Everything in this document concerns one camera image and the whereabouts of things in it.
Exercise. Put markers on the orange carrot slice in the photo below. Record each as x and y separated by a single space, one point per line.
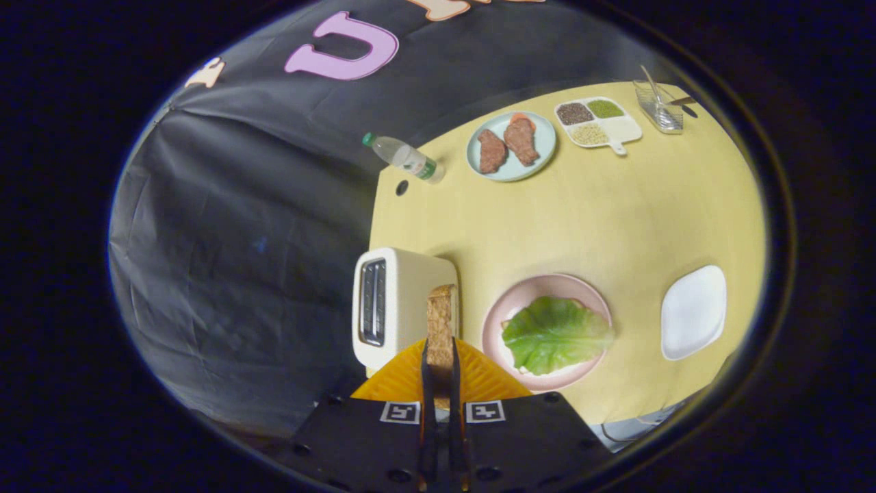
523 120

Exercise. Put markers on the cream white toaster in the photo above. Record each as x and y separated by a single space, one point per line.
404 301

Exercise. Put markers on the toasted bread slice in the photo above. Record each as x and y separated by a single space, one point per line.
441 329

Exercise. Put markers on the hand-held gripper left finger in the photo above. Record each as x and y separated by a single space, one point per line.
363 445

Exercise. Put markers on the clear plastic water bottle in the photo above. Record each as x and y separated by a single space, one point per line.
407 157

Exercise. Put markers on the white divided seasoning tray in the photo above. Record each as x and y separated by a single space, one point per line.
619 128

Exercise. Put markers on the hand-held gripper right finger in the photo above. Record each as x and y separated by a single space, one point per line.
527 445

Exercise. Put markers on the pink plate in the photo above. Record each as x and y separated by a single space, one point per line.
520 291

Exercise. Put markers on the clear glass cup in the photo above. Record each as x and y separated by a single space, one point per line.
664 116

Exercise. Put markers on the white plate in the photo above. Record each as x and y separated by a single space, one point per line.
694 311

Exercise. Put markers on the green lettuce leaf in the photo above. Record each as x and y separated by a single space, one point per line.
554 335

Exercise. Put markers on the light blue plate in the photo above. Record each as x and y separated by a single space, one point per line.
544 147

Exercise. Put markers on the brown meat piece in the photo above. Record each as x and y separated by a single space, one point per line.
491 150
521 144

